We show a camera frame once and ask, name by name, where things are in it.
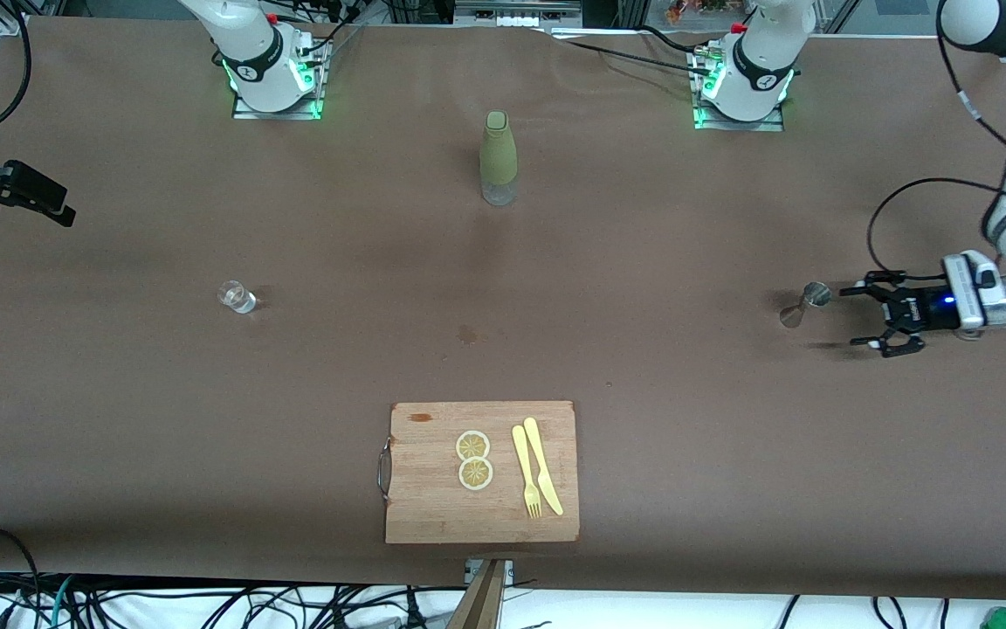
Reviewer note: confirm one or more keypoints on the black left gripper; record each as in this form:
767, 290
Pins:
919, 310

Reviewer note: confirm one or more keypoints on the steel double jigger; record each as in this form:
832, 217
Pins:
817, 295

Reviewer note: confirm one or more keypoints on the clear glass beaker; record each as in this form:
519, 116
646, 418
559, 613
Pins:
237, 297

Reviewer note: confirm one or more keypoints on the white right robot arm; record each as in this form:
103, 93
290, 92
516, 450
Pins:
228, 17

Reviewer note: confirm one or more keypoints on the yellow plastic knife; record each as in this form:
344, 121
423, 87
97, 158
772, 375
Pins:
538, 454

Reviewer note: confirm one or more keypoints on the yellow plastic fork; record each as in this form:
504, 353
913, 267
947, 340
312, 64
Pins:
522, 459

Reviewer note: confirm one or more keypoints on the green sleeved glass bottle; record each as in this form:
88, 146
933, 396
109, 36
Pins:
498, 153

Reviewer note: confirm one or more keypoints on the lemon slice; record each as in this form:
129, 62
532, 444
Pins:
472, 445
476, 474

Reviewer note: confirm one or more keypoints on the grey power strip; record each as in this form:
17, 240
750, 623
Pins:
516, 12

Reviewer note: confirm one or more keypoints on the wooden cutting board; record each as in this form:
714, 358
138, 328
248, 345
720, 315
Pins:
433, 498

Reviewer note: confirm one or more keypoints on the aluminium frame profile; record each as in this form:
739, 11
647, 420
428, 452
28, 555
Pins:
12, 19

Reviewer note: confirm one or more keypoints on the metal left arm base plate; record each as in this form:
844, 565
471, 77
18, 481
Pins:
739, 126

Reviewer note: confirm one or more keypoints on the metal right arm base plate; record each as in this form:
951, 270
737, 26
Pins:
276, 114

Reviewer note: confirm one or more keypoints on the metal post bracket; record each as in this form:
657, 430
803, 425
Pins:
471, 570

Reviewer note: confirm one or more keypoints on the wooden camera post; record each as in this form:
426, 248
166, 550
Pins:
481, 603

